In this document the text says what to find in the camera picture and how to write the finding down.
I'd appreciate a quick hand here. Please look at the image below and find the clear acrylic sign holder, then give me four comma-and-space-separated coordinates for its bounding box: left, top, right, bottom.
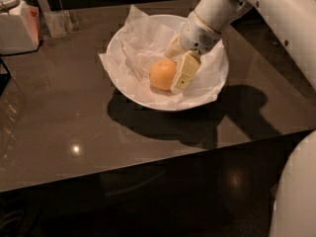
38, 0, 80, 38

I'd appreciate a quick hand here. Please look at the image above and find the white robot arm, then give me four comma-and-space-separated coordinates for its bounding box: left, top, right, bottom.
165, 0, 316, 237

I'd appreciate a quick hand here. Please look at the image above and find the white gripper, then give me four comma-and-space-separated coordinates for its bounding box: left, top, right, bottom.
164, 12, 221, 94

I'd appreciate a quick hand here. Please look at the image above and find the orange fruit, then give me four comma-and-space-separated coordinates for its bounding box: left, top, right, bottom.
149, 59, 176, 91

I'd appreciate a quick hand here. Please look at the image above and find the black object at left edge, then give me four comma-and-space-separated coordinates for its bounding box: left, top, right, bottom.
0, 58, 11, 96

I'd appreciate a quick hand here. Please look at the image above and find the white crinkled paper sheet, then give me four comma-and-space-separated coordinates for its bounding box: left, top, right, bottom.
98, 4, 228, 111

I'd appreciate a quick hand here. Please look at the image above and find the white bowl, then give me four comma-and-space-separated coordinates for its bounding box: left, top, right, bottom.
105, 14, 230, 112

